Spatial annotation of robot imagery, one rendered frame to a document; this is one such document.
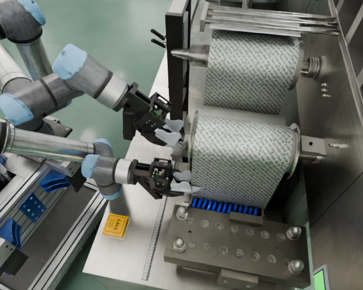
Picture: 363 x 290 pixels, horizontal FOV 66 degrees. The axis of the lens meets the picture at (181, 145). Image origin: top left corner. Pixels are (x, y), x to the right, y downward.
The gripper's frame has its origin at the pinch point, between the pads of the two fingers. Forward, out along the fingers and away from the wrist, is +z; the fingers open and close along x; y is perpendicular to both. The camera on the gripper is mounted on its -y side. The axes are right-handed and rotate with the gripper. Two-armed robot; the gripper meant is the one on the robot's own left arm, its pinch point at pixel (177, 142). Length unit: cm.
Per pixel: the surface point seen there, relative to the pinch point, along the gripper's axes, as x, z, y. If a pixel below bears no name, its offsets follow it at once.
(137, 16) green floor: 288, -5, -165
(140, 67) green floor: 188, 20, -144
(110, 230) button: -16.7, 4.7, -36.8
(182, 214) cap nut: -12.6, 14.4, -11.3
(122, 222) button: -13.5, 7.2, -34.8
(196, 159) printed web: -4.7, 4.2, 3.9
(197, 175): -4.7, 9.8, -1.5
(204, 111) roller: 13.4, 4.4, 3.5
